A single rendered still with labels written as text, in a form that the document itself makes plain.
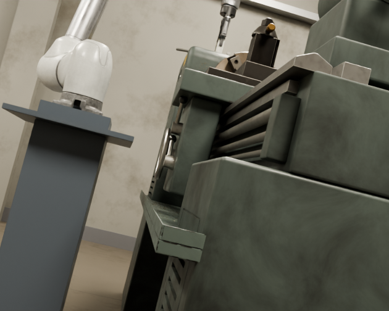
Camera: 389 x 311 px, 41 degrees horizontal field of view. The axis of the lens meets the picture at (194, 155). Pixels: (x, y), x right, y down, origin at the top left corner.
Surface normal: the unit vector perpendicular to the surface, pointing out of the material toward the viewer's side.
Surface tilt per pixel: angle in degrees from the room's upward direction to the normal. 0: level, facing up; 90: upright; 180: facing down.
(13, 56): 90
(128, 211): 90
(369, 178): 90
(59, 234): 90
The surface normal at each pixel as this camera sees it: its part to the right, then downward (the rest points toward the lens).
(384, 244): 0.11, -0.04
